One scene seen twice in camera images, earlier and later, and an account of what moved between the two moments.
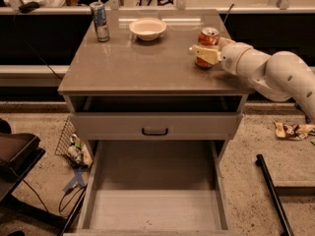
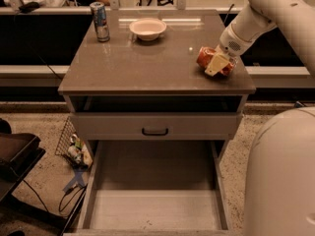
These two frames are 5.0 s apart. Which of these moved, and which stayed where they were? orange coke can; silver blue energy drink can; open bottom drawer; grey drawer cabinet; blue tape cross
Moved: orange coke can
Stayed: grey drawer cabinet; open bottom drawer; blue tape cross; silver blue energy drink can
